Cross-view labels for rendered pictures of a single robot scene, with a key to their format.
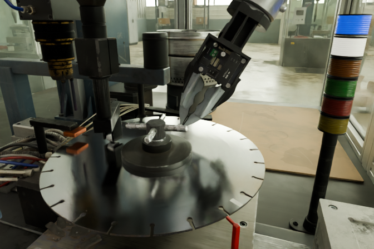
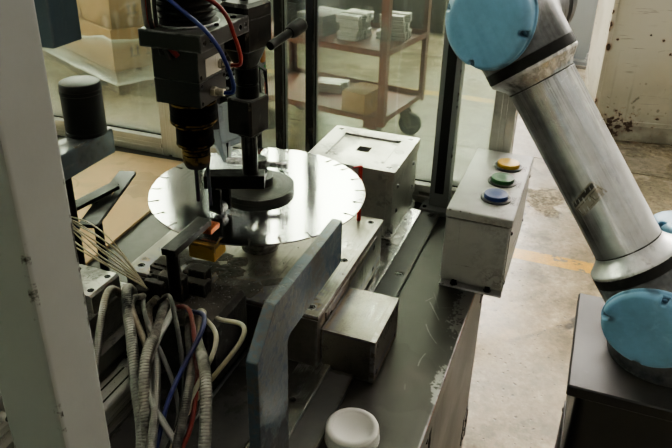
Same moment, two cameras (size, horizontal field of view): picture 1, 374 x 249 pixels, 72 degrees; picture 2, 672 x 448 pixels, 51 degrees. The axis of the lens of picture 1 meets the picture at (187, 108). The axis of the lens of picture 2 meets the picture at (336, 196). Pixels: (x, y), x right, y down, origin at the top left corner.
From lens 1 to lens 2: 1.06 m
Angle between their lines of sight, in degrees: 80
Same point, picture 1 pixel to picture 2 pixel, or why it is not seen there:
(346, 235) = (340, 158)
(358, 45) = not seen: hidden behind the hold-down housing
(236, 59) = (262, 74)
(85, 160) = (263, 223)
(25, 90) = not seen: outside the picture
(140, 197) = (328, 194)
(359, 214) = (323, 149)
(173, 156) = (278, 176)
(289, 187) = not seen: hidden behind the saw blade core
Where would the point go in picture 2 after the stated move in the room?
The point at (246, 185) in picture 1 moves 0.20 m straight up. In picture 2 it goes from (318, 159) to (319, 42)
